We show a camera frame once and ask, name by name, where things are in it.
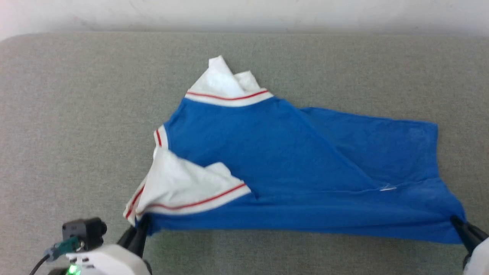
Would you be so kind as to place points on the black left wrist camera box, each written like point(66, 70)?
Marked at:
point(85, 233)

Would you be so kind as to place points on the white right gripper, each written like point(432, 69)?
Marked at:
point(479, 259)

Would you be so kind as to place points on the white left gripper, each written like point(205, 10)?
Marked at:
point(107, 261)

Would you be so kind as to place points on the grey fabric sofa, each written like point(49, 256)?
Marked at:
point(95, 114)

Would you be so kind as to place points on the blue and white shirt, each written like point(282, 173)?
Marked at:
point(290, 160)

